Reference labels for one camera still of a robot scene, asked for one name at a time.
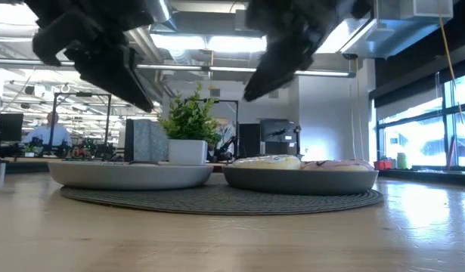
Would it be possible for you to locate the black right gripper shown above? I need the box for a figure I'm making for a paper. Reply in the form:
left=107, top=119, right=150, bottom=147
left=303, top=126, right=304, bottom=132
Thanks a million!
left=243, top=0, right=346, bottom=102

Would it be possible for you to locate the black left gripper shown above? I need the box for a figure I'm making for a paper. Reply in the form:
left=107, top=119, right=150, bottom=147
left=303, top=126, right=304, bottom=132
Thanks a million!
left=31, top=14, right=156, bottom=113

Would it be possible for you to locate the pink frosted donut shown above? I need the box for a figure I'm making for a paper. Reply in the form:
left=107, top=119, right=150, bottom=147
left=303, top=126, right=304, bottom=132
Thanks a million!
left=299, top=159, right=376, bottom=172

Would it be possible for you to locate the black boxy machine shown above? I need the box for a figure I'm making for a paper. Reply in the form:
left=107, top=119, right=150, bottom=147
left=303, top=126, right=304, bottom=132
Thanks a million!
left=257, top=118, right=303, bottom=159

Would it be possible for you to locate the gray patterned partition panel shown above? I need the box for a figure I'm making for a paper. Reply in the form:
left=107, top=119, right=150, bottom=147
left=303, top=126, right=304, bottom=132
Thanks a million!
left=124, top=119, right=169, bottom=162

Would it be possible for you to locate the black cabinet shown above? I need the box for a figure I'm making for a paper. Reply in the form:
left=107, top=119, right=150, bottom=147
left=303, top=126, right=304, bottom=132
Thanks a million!
left=238, top=122, right=262, bottom=159

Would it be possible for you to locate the person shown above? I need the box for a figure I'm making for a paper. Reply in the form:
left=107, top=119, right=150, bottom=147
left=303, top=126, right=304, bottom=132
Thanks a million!
left=215, top=117, right=237, bottom=162
left=22, top=111, right=73, bottom=147

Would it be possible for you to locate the green plant in white pot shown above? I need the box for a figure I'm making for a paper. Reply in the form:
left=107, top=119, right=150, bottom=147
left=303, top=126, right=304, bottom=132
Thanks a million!
left=157, top=82, right=222, bottom=166

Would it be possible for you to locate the pale green frosted donut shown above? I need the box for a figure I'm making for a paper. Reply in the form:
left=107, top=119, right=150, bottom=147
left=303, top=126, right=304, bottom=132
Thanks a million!
left=231, top=154, right=302, bottom=171

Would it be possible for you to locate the light gray plate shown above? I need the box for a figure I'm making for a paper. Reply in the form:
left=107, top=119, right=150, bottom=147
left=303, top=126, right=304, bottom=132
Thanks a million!
left=47, top=160, right=214, bottom=191

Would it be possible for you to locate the dark gray plate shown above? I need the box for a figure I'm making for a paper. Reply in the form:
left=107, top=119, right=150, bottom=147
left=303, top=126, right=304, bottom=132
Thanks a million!
left=222, top=165, right=380, bottom=196

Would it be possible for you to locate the black computer monitor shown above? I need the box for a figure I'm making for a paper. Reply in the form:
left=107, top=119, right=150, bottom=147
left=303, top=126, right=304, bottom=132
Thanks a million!
left=0, top=112, right=24, bottom=147

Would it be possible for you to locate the round gray woven placemat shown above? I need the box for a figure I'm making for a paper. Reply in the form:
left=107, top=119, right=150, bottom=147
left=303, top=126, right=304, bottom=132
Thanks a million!
left=60, top=172, right=385, bottom=217

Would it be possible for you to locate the black metal stand frame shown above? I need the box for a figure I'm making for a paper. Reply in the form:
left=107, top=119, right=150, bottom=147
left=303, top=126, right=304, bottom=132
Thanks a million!
left=183, top=97, right=240, bottom=159

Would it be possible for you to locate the black rectangular pole frame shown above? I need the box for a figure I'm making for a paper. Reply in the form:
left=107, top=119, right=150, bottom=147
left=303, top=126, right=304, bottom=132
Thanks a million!
left=46, top=91, right=113, bottom=156

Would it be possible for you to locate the yellow hanging cord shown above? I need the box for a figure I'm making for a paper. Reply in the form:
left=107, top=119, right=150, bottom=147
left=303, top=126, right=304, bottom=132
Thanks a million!
left=438, top=0, right=465, bottom=167

